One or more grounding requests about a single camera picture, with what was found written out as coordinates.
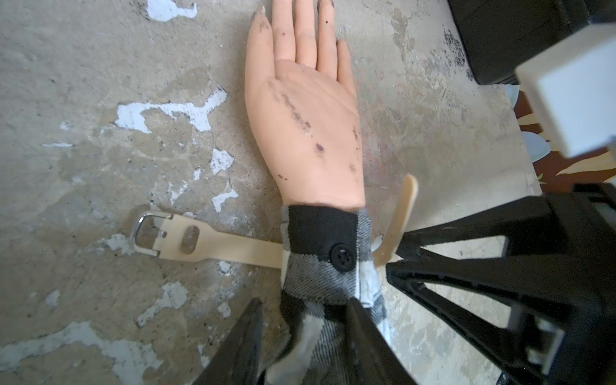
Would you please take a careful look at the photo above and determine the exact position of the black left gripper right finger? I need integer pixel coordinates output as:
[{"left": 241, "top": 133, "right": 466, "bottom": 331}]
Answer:
[{"left": 346, "top": 298, "right": 417, "bottom": 385}]

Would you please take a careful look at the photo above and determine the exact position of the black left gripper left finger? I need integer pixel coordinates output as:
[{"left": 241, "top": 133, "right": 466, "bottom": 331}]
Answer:
[{"left": 192, "top": 298, "right": 263, "bottom": 384}]

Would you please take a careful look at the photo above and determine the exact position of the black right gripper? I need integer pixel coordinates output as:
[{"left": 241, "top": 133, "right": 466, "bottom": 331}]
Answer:
[{"left": 386, "top": 184, "right": 615, "bottom": 384}]

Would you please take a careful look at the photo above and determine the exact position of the mannequin hand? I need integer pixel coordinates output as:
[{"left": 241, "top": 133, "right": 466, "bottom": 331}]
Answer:
[{"left": 245, "top": 1, "right": 366, "bottom": 210}]

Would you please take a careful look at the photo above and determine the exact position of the black yellow tool case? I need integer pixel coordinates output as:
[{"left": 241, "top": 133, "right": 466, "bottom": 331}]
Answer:
[{"left": 449, "top": 0, "right": 615, "bottom": 85}]

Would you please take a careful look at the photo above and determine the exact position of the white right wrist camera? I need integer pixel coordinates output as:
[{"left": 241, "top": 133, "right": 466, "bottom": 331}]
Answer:
[{"left": 515, "top": 22, "right": 615, "bottom": 157}]

